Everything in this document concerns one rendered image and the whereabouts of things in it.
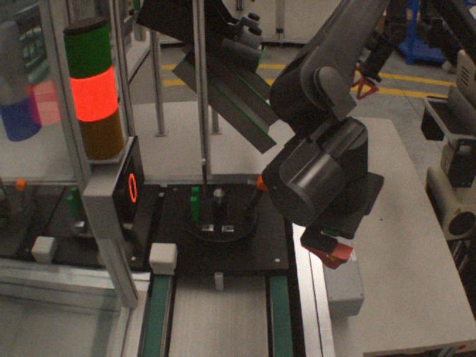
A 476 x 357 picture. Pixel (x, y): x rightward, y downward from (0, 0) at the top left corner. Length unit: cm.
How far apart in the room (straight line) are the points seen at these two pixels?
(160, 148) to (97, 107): 80
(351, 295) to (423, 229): 38
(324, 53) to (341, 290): 41
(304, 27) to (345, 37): 435
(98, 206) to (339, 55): 31
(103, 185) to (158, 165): 70
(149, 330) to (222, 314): 13
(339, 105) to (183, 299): 46
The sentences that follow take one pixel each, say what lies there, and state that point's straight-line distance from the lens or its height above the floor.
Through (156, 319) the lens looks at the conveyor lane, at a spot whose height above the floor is 95.
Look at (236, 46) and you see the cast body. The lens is 85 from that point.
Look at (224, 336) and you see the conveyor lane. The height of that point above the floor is 92.
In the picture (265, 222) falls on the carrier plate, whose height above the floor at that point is 97.
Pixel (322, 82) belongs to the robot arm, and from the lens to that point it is 39.
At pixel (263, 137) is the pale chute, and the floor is 103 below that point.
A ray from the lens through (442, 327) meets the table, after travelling 83.
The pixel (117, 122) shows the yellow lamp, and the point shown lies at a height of 130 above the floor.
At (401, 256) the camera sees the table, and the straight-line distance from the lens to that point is 91.
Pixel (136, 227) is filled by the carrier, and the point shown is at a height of 97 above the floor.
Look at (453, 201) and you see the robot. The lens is 124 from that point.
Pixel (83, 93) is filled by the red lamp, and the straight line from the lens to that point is 41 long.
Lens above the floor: 149
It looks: 37 degrees down
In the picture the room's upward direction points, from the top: 1 degrees counter-clockwise
